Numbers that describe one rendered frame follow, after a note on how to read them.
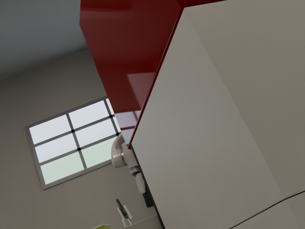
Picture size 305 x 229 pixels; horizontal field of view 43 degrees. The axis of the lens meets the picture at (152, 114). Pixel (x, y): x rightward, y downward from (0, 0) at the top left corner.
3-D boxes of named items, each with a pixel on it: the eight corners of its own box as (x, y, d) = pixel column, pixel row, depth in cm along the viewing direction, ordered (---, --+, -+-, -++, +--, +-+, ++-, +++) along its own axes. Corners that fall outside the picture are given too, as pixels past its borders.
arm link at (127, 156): (125, 170, 188) (143, 163, 187) (117, 144, 191) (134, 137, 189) (130, 169, 196) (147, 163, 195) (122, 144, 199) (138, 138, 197)
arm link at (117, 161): (106, 120, 211) (109, 163, 189) (133, 110, 208) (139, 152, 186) (113, 130, 217) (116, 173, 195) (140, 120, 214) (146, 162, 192)
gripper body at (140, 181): (148, 166, 188) (155, 189, 186) (143, 169, 197) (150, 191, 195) (134, 171, 185) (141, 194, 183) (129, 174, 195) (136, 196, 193)
